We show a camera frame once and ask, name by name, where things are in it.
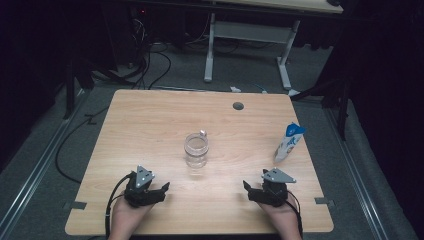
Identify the white and blue pouch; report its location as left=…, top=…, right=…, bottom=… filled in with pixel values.
left=273, top=122, right=307, bottom=164

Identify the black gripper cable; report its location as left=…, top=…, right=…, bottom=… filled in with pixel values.
left=104, top=173, right=134, bottom=240
left=285, top=189, right=304, bottom=240

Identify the black stand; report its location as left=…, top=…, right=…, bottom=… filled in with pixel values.
left=289, top=76, right=354, bottom=141
left=63, top=59, right=95, bottom=120

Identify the desk with white metal legs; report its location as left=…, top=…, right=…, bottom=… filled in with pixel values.
left=203, top=0, right=344, bottom=91

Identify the bundle of black cables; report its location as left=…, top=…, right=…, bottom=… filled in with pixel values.
left=128, top=16, right=173, bottom=91

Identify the person's left hand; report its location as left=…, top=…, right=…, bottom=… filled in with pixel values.
left=111, top=198, right=154, bottom=231

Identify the long black floor cable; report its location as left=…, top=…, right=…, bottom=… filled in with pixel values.
left=54, top=106, right=111, bottom=184

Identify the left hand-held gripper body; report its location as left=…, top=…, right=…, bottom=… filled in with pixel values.
left=124, top=164, right=156, bottom=208

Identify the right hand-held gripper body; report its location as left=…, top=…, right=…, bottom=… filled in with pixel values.
left=260, top=167, right=297, bottom=207

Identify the clear glass jar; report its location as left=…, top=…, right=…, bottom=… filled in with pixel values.
left=184, top=132, right=210, bottom=169

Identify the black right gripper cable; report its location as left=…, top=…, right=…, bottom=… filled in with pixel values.
left=285, top=189, right=304, bottom=240

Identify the person's right hand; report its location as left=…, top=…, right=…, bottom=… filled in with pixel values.
left=258, top=196, right=300, bottom=231

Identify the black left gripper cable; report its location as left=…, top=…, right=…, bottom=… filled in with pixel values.
left=104, top=173, right=134, bottom=240

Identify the metal floor rail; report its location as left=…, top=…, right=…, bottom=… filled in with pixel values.
left=0, top=89, right=91, bottom=234
left=324, top=106, right=389, bottom=240

